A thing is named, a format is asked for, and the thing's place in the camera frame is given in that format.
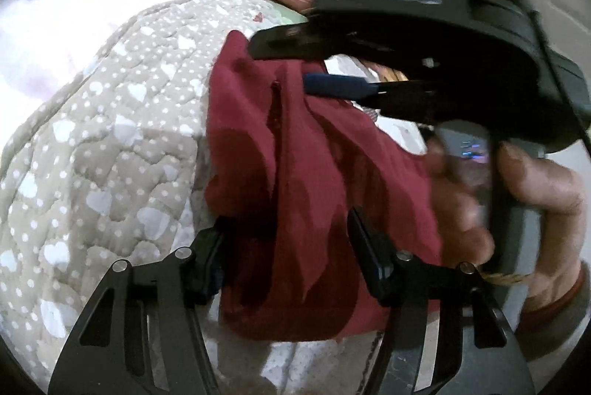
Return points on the person's right forearm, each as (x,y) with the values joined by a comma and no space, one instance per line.
(563,330)

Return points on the dark red garment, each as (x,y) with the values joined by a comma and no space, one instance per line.
(300,191)

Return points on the person's right hand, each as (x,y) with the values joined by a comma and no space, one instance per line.
(554,210)

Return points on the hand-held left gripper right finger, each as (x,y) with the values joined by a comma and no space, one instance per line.
(376,265)

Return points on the heart print quilt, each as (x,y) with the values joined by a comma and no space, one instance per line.
(115,145)

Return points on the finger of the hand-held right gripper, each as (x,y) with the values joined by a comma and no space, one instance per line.
(295,41)
(332,85)

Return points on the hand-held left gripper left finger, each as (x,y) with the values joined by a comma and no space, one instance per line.
(210,265)

